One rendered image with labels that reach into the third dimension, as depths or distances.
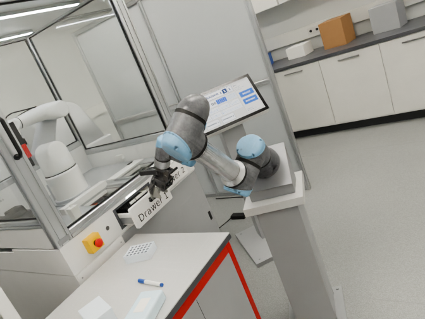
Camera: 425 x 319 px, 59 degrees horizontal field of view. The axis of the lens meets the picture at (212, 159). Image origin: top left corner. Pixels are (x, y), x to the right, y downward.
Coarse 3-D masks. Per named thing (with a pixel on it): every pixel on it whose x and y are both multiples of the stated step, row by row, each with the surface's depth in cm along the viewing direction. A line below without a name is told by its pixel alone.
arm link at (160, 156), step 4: (160, 136) 167; (160, 140) 165; (156, 144) 167; (160, 144) 165; (156, 148) 167; (160, 148) 166; (156, 152) 168; (160, 152) 167; (164, 152) 166; (156, 156) 169; (160, 156) 168; (164, 156) 168; (168, 156) 166; (160, 160) 169; (164, 160) 169; (168, 160) 171
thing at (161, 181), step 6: (156, 168) 173; (168, 168) 176; (162, 174) 176; (168, 174) 174; (156, 180) 177; (162, 180) 176; (168, 180) 177; (156, 186) 180; (162, 186) 179; (168, 186) 179
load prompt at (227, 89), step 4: (224, 88) 255; (228, 88) 255; (232, 88) 255; (212, 92) 254; (216, 92) 254; (220, 92) 254; (224, 92) 254; (228, 92) 254; (204, 96) 253; (208, 96) 253; (212, 96) 253; (216, 96) 253; (208, 100) 252
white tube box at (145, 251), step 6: (132, 246) 173; (138, 246) 170; (144, 246) 168; (150, 246) 166; (156, 246) 170; (126, 252) 169; (132, 252) 168; (138, 252) 165; (144, 252) 163; (150, 252) 164; (126, 258) 165; (132, 258) 165; (138, 258) 164; (144, 258) 163; (150, 258) 163
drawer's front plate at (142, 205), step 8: (160, 192) 197; (168, 192) 202; (144, 200) 187; (168, 200) 201; (136, 208) 182; (144, 208) 186; (160, 208) 195; (136, 216) 181; (144, 216) 186; (136, 224) 181
